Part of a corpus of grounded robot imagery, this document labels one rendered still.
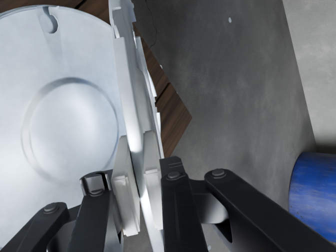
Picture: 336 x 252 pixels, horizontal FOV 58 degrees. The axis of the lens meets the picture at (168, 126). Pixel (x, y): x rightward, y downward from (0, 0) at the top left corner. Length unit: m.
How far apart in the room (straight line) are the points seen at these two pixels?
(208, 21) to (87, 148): 1.01
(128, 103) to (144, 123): 0.08
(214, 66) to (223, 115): 0.22
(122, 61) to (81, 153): 0.22
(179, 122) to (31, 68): 0.29
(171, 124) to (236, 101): 0.95
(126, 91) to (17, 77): 0.20
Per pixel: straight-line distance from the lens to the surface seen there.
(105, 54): 0.41
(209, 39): 1.30
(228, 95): 1.40
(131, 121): 0.17
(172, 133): 0.55
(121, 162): 0.15
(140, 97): 0.26
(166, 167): 0.16
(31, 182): 0.36
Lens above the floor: 0.70
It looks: 41 degrees down
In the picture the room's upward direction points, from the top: 92 degrees clockwise
